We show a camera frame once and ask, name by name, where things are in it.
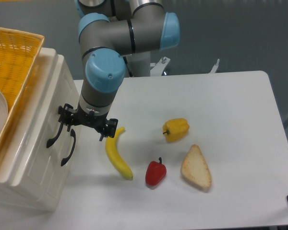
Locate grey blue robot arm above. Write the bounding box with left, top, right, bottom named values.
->
left=58, top=0, right=180, bottom=138

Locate yellow woven basket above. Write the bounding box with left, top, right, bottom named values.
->
left=0, top=27, right=45, bottom=149

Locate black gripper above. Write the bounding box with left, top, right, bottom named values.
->
left=58, top=103, right=118, bottom=141

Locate black cable on pedestal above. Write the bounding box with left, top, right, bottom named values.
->
left=122, top=56, right=134, bottom=78

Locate black lower drawer handle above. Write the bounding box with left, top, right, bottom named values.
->
left=60, top=128, right=77, bottom=167

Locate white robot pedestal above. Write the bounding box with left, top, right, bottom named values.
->
left=120, top=51, right=171, bottom=78

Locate slice of bread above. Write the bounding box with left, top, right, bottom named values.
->
left=180, top=144, right=212, bottom=193

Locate yellow banana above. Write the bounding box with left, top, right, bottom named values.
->
left=105, top=126, right=133, bottom=180

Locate yellow bell pepper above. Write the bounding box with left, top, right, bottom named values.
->
left=162, top=118, right=190, bottom=143

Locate red bell pepper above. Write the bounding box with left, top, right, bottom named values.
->
left=145, top=157, right=167, bottom=186

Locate white drawer cabinet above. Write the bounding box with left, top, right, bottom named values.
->
left=0, top=48, right=79, bottom=211

